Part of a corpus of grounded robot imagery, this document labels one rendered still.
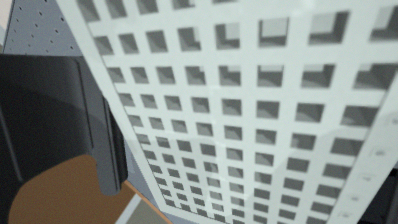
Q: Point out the white well plate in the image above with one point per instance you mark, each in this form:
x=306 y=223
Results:
x=250 y=111

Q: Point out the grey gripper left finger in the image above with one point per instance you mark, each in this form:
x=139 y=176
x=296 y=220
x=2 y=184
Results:
x=52 y=110

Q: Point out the grey perforated base plate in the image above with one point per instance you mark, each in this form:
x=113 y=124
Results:
x=37 y=27

